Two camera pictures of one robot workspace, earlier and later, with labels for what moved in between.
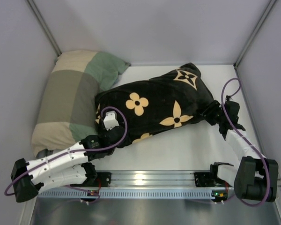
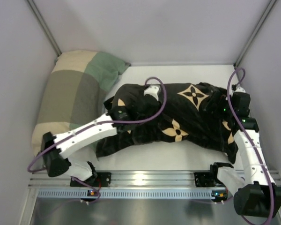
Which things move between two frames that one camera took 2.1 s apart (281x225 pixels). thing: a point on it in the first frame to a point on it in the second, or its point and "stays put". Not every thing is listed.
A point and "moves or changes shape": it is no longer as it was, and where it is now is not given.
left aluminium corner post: [45, 27] stays put
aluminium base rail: [160, 179] stays put
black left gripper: [117, 135] to [146, 103]
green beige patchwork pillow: [66, 113] stays put
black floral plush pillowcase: [171, 100] moves or changes shape
